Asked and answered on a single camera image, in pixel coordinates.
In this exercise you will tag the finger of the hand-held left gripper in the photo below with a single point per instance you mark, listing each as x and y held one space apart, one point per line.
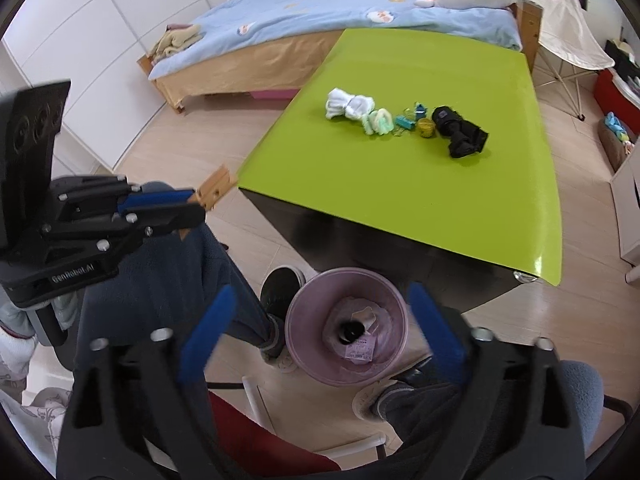
175 217
155 199

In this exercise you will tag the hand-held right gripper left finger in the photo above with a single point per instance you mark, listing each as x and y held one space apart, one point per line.
205 335

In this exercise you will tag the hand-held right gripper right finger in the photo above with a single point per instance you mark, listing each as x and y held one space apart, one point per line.
435 335

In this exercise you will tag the pink plastic waste bin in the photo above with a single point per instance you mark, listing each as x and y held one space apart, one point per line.
310 340

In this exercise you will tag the black sock bundle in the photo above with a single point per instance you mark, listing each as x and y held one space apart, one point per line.
460 135

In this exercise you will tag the small teal packet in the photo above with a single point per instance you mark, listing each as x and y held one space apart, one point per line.
404 122

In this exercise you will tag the green white sock bundle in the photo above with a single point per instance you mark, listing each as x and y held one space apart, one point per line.
379 122

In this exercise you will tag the small teal clip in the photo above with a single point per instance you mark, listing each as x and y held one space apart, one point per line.
421 108

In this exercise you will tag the person's left forearm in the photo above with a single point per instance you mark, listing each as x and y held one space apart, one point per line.
15 340

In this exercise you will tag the wooden slat with holes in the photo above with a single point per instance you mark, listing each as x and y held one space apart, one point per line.
216 187

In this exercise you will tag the person's left leg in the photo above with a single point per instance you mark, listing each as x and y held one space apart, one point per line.
150 285

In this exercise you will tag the person's leg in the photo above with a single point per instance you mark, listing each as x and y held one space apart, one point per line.
150 285
415 410

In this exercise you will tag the white crumpled paper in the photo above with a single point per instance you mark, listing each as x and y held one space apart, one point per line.
365 317

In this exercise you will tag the pink white receipt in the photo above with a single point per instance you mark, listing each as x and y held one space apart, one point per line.
360 350

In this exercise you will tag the person's right leg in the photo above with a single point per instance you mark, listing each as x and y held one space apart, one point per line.
415 410

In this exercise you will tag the person's left shoe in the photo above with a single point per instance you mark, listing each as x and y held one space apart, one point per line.
280 290

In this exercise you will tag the person's shoe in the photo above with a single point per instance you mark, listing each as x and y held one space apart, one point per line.
280 290
370 400

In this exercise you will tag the person's right shoe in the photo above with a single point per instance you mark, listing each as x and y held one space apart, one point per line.
370 400

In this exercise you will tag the red cloth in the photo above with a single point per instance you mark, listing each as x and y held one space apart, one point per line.
260 440

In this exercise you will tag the white wardrobe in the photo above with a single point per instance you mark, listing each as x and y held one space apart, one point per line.
100 35

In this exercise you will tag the wooden bed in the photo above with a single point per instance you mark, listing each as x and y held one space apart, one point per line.
225 70

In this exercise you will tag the green table mat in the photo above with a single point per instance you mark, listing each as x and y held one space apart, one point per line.
400 185

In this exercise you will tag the grey office chair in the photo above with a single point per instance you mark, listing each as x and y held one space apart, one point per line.
585 390

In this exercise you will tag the beige folded towel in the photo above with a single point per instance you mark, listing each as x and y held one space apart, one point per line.
175 40

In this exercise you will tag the person's printed white clothing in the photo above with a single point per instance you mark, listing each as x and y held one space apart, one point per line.
30 425

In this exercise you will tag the white drawer cabinet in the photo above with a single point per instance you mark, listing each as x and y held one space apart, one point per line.
630 210

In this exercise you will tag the blue printed blanket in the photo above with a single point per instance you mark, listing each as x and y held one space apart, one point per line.
325 10

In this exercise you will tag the grey pet bed with toys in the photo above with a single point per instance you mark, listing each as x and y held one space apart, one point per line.
612 145

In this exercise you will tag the red storage box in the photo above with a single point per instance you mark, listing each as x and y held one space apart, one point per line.
607 92

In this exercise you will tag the black bag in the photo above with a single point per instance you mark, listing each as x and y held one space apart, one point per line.
620 55

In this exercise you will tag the white folding chair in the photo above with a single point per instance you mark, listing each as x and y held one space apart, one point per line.
565 25

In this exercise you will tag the white tube frame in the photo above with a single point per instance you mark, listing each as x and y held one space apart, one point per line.
252 400

